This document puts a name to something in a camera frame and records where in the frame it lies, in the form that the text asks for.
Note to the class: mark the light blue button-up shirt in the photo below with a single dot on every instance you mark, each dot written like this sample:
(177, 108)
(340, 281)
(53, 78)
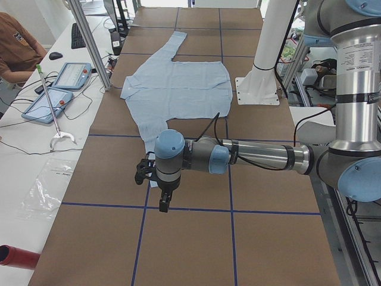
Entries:
(162, 89)

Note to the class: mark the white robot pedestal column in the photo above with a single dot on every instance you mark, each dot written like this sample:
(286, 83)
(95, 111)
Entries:
(259, 86)

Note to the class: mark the person in brown shirt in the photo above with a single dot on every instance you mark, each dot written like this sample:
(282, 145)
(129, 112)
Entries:
(20, 51)

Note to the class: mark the lower blue teach pendant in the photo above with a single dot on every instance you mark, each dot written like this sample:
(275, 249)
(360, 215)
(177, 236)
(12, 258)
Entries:
(39, 109)

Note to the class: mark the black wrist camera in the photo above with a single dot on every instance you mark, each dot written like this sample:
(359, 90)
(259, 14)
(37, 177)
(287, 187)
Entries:
(146, 170)

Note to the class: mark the white plastic chair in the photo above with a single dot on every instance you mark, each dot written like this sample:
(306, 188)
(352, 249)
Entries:
(314, 125)

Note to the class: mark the aluminium frame post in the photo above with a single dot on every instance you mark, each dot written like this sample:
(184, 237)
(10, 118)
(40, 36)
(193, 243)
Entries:
(80, 18)

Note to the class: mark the black keyboard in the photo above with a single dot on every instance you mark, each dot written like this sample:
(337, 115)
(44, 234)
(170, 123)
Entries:
(77, 40)

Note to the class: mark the black computer mouse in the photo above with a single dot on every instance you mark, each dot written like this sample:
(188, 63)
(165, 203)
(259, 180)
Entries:
(55, 55)

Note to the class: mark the upper blue teach pendant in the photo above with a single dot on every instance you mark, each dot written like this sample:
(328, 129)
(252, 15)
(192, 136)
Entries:
(72, 76)

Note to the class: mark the clear plastic bag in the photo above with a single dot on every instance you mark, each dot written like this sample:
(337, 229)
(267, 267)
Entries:
(43, 199)

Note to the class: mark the brown paper table cover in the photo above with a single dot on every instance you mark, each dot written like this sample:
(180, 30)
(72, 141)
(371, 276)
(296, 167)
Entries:
(248, 226)

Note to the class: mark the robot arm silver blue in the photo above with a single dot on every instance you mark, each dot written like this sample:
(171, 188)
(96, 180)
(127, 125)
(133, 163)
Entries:
(351, 164)

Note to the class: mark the reacher grabber stick tool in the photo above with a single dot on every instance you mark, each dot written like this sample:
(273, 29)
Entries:
(59, 134)

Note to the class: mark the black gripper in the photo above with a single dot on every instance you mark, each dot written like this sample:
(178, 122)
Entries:
(167, 185)

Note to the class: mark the red cylinder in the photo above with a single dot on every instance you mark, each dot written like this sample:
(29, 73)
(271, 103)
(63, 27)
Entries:
(18, 258)

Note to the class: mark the blue teach pendant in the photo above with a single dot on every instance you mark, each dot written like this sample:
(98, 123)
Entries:
(72, 76)
(39, 109)

